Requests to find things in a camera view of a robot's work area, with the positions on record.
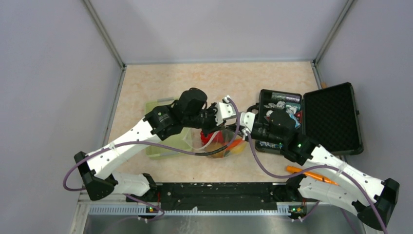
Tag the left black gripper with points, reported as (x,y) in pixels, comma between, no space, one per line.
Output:
(214,126)

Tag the red bell pepper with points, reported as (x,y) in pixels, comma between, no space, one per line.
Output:
(215,137)

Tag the clear polka dot zip bag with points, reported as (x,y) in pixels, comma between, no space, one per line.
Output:
(198,148)

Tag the green perforated plastic basket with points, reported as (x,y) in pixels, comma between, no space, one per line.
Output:
(182,141)

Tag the yellow lemon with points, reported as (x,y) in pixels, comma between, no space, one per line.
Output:
(238,149)

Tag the brown potato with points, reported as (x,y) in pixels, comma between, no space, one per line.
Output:
(218,153)

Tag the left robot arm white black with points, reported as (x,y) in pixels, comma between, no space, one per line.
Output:
(190,110)

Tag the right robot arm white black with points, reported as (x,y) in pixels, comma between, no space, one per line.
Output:
(371,199)

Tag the black case with poker chips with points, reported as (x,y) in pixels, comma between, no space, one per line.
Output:
(328,115)

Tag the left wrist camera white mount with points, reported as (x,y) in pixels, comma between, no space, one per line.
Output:
(225,111)

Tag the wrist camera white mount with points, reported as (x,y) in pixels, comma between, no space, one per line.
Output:
(247,120)
(225,111)

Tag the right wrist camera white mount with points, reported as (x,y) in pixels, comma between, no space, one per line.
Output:
(247,120)

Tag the orange handled tool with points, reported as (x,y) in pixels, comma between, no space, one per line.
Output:
(293,169)

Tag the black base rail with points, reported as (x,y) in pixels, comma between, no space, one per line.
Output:
(228,196)

